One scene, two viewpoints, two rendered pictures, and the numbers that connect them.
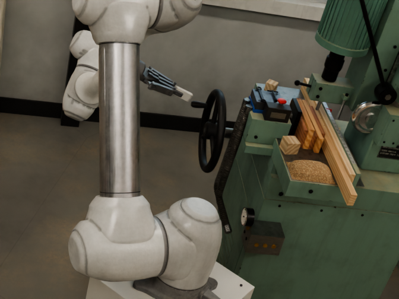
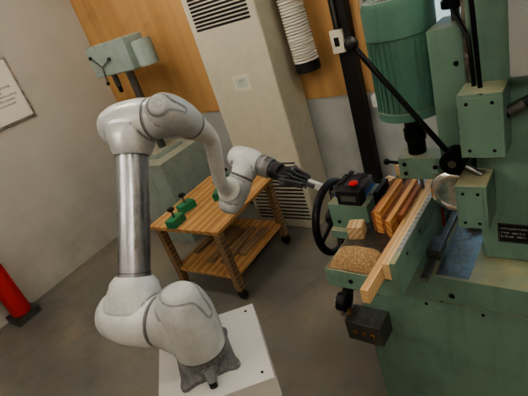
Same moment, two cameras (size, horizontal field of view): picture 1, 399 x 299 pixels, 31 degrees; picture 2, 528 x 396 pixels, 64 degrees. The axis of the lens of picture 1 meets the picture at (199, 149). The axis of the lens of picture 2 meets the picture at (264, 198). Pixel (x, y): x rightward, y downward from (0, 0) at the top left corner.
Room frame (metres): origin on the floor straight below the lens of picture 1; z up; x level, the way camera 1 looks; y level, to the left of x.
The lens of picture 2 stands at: (1.20, -1.05, 1.63)
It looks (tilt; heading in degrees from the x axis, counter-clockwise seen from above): 26 degrees down; 59
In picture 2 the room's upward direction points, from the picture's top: 19 degrees counter-clockwise
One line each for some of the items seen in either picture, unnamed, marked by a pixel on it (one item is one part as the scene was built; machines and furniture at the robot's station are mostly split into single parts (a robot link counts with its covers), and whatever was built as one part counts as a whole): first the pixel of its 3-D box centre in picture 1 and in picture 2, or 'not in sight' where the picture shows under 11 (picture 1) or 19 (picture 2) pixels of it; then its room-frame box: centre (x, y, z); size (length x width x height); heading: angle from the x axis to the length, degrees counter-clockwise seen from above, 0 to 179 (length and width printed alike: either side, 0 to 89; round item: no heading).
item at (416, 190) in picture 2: (313, 125); (410, 205); (2.11, -0.35, 0.92); 0.18 x 0.02 x 0.05; 15
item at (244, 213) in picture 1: (247, 219); (344, 304); (1.87, -0.21, 0.65); 0.06 x 0.04 x 0.08; 15
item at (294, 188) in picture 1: (284, 136); (385, 218); (2.08, -0.27, 0.87); 0.61 x 0.30 x 0.06; 15
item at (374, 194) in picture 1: (332, 159); (471, 243); (2.21, -0.47, 0.76); 0.57 x 0.45 x 0.09; 105
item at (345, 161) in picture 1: (325, 127); (423, 207); (2.12, -0.39, 0.92); 0.60 x 0.02 x 0.05; 15
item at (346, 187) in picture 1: (328, 148); (403, 231); (2.00, -0.40, 0.92); 0.54 x 0.02 x 0.04; 15
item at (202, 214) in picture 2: not in sight; (223, 226); (2.22, 1.22, 0.32); 0.66 x 0.57 x 0.64; 18
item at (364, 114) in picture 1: (370, 117); (455, 191); (2.09, -0.51, 1.02); 0.12 x 0.03 x 0.12; 105
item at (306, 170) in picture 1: (312, 168); (356, 254); (1.85, -0.35, 0.92); 0.14 x 0.09 x 0.04; 105
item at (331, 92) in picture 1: (329, 91); (426, 166); (2.18, -0.37, 1.03); 0.14 x 0.07 x 0.09; 105
